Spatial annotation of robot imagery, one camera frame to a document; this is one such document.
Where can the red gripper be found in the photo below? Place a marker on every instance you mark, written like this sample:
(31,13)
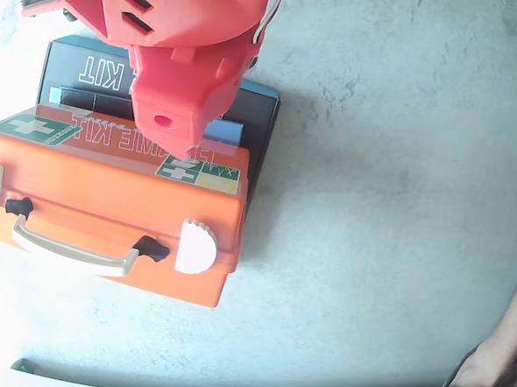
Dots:
(171,104)

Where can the white plate rim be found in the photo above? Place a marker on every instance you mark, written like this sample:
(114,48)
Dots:
(69,251)

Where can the red robot arm base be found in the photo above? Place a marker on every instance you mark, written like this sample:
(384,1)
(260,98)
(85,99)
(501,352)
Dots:
(41,7)

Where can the red robot arm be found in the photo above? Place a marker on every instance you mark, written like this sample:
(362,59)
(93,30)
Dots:
(186,13)

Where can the orange first aid box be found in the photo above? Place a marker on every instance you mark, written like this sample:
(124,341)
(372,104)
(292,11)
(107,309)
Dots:
(109,185)

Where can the black kit box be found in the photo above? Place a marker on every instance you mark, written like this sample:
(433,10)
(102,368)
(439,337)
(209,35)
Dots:
(71,69)

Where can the grey sandal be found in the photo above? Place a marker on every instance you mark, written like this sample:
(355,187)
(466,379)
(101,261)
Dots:
(460,372)

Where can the bare human foot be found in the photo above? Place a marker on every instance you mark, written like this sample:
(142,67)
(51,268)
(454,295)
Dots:
(513,336)

